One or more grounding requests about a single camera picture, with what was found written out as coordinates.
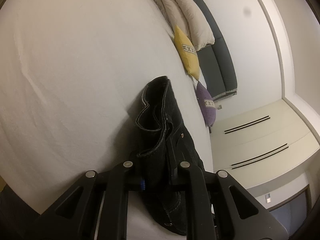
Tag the dark grey headboard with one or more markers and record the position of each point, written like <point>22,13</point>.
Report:
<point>216,62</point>

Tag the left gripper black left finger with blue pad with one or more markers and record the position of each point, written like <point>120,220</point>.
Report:
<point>93,207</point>

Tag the white wall socket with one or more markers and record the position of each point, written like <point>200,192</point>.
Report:
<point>268,197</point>

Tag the purple throw pillow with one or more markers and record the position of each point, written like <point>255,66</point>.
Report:
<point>206,104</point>

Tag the yellow throw pillow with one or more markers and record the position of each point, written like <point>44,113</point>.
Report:
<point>187,53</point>

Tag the white bed mattress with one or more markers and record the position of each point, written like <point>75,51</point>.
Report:
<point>72,74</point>

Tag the black denim pants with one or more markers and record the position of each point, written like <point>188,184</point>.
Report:
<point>163,142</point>

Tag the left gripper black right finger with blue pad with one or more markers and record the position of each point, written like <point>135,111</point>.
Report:
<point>219,207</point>

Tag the white wardrobe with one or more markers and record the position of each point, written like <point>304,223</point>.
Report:
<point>259,146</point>

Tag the beige folded duvet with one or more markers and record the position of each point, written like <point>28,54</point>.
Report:
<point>186,15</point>

